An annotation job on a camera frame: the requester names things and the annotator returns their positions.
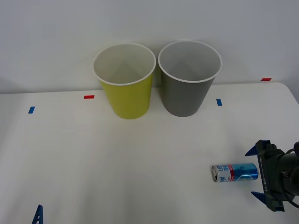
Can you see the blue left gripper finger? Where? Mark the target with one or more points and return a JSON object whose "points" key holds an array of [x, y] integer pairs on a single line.
{"points": [[38, 217]]}

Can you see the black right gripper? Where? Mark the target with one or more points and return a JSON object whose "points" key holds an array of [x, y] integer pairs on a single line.
{"points": [[272, 175]]}

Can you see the blue and silver drink can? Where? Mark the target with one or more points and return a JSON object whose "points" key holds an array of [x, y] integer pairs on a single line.
{"points": [[236, 172]]}

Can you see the grey plastic waste bin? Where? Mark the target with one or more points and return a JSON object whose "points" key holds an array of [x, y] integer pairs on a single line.
{"points": [[184, 98]]}

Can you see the yellow-green plastic waste bin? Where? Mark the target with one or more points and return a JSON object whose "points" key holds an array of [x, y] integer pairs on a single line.
{"points": [[128, 100]]}

